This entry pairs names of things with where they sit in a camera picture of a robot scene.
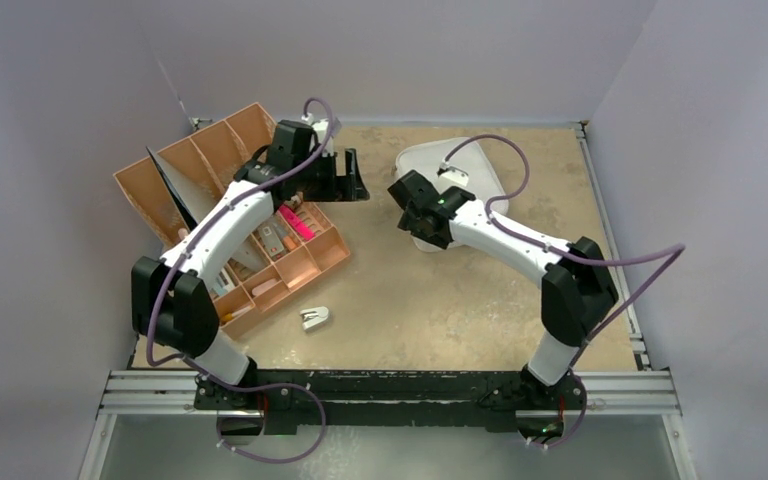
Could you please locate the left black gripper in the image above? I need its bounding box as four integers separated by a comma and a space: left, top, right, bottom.
293, 149, 366, 203

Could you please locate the grey storage case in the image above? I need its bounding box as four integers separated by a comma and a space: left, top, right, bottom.
387, 137, 524, 264

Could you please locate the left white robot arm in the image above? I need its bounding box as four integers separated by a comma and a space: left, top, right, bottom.
131, 115, 369, 409

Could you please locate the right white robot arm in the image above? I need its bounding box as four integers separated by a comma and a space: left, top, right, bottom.
388, 170, 618, 407

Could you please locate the pink desk tray organizer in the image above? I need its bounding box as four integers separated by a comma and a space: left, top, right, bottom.
213, 202, 351, 338

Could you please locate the white stapler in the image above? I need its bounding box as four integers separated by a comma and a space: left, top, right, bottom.
299, 306, 331, 332

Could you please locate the pink file organizer rack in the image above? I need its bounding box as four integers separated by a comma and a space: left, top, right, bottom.
114, 103, 276, 247

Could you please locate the dark folder in rack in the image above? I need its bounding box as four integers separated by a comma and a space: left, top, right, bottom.
145, 146, 198, 230

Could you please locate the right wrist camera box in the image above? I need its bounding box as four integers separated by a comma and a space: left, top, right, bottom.
434, 166, 469, 193

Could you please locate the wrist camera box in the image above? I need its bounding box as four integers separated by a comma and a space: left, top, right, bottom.
309, 118, 342, 156
434, 166, 469, 193

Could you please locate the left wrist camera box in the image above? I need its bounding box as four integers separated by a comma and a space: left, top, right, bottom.
309, 118, 342, 156

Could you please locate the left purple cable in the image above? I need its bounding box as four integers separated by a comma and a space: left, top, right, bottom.
145, 97, 340, 399

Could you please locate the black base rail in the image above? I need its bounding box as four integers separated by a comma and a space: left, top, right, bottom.
195, 367, 586, 439

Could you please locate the base loop purple cable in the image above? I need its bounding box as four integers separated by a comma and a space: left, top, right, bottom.
214, 386, 329, 466

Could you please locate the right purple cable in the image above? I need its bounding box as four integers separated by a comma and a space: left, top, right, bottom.
443, 134, 687, 452

